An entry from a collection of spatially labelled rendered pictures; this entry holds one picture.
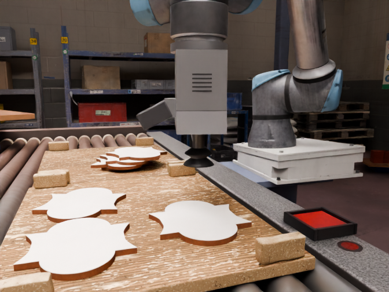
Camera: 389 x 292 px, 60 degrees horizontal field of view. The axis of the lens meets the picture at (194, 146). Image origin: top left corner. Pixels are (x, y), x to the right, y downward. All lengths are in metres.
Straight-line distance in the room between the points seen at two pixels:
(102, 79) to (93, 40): 0.83
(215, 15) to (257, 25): 5.94
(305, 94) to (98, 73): 4.15
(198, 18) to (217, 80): 0.08
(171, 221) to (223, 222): 0.07
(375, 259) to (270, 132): 0.62
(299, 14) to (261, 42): 5.44
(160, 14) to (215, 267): 0.41
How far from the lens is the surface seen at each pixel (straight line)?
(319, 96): 1.01
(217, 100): 0.42
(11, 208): 0.70
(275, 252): 0.40
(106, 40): 5.60
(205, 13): 0.43
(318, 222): 0.55
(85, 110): 4.89
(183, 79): 0.42
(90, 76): 4.94
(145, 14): 0.62
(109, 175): 0.77
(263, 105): 1.05
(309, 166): 0.99
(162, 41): 5.06
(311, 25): 0.94
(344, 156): 1.06
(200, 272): 0.38
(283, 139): 1.05
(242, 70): 6.16
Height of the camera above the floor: 1.13
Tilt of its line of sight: 10 degrees down
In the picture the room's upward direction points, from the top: straight up
